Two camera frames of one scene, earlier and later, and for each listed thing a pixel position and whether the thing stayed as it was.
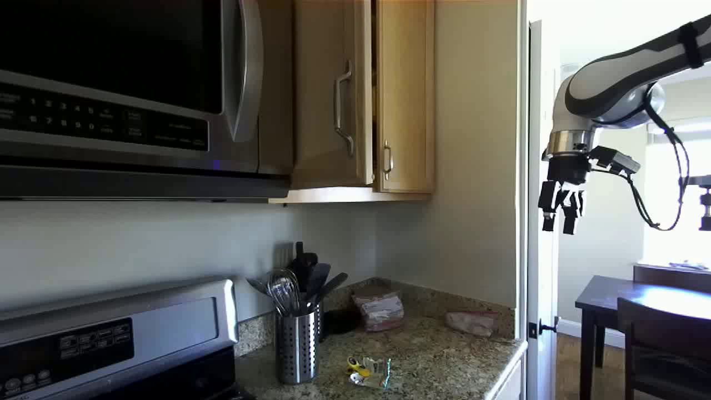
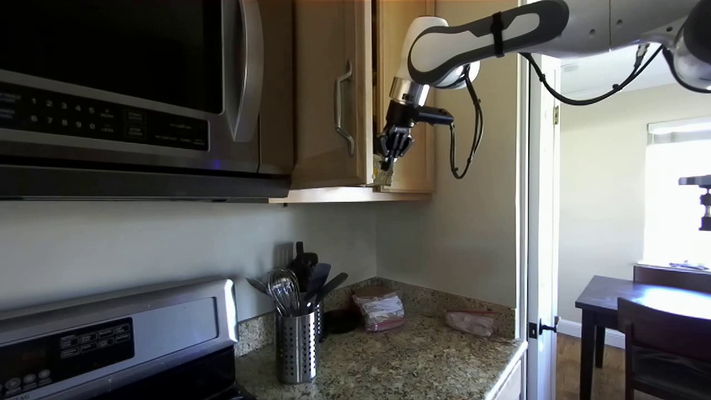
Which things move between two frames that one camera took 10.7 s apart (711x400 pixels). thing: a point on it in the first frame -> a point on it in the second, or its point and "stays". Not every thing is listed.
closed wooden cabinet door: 405,96 stays
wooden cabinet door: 333,95 stays
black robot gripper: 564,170 -> 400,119
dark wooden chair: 665,357 stays
